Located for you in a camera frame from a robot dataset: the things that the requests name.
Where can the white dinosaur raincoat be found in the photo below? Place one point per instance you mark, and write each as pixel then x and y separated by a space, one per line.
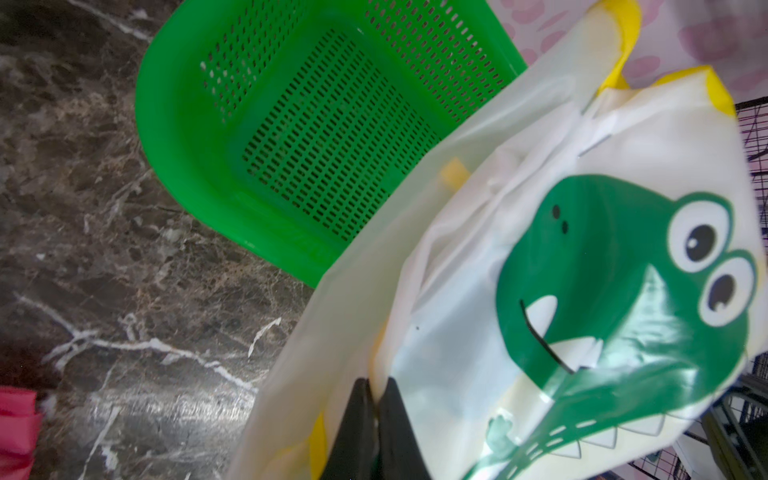
pixel 564 284

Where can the magenta raincoat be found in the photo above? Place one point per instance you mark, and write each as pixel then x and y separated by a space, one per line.
pixel 20 428

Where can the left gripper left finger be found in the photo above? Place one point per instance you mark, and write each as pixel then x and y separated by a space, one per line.
pixel 353 454

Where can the green plastic basket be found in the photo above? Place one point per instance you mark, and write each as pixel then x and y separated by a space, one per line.
pixel 286 125

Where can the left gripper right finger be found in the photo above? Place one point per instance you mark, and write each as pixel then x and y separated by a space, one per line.
pixel 399 453

